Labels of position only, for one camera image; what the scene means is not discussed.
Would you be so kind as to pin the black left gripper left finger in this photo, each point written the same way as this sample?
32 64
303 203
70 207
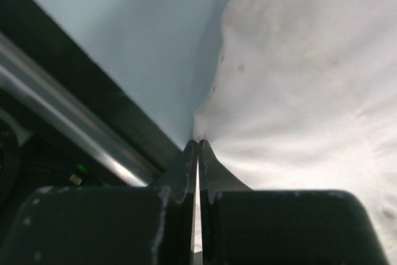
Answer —
109 224

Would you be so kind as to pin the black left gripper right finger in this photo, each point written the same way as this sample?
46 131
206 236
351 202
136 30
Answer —
244 226

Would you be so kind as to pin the cream white t shirt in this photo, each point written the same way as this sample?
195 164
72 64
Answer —
304 97

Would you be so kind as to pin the aluminium frame rail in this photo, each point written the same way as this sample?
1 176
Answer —
22 78

